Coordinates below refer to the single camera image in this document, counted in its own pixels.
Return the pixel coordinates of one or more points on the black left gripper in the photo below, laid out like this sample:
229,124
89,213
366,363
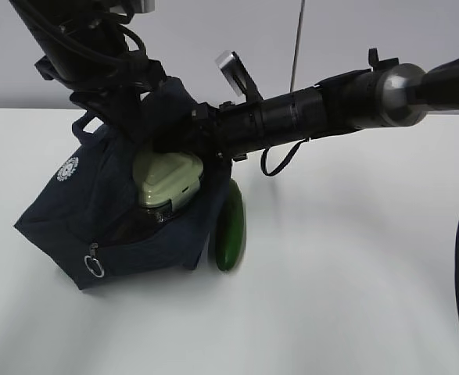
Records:
114,98

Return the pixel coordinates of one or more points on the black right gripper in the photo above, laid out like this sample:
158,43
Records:
199,129

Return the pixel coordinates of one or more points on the green lidded glass food container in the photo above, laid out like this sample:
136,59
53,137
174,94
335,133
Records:
162,179

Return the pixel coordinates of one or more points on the green cucumber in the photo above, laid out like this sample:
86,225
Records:
230,230

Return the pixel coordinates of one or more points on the dark navy fabric lunch bag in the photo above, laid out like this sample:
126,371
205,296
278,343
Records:
88,219

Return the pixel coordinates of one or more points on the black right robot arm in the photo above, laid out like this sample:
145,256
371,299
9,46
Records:
386,95

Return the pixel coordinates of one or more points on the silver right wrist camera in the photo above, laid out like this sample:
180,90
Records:
238,77

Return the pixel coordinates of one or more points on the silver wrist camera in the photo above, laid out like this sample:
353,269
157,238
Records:
138,6
238,77

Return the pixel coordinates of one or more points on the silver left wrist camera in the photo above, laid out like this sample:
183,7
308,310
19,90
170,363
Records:
138,6

